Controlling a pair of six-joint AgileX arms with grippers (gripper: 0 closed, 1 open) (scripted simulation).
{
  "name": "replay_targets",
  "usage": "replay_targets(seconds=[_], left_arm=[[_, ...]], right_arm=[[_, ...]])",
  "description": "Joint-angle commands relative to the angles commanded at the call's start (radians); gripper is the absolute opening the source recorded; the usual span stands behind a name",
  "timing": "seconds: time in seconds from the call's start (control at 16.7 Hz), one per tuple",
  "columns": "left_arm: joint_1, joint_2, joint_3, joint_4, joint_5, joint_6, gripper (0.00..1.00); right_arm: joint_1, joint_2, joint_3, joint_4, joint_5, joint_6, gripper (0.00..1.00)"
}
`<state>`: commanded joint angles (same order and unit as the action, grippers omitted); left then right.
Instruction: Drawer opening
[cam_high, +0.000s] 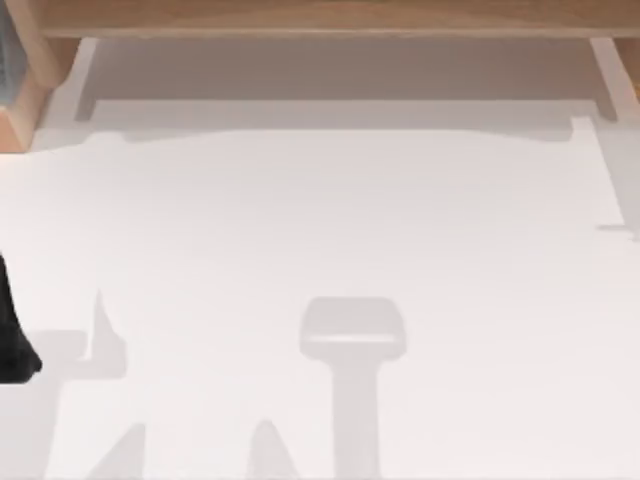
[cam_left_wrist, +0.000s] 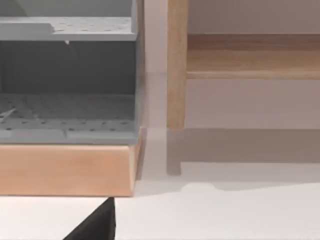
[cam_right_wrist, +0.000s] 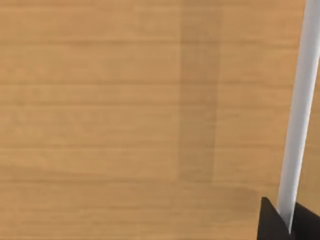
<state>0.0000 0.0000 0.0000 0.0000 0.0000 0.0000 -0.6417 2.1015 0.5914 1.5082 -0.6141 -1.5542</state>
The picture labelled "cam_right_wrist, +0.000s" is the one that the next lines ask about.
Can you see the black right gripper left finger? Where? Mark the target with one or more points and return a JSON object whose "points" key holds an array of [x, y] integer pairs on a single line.
{"points": [[271, 223]]}

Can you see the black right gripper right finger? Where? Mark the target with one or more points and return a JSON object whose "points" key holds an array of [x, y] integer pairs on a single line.
{"points": [[308, 222]]}

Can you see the wooden door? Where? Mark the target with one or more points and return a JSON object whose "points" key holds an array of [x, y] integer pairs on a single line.
{"points": [[105, 110]]}

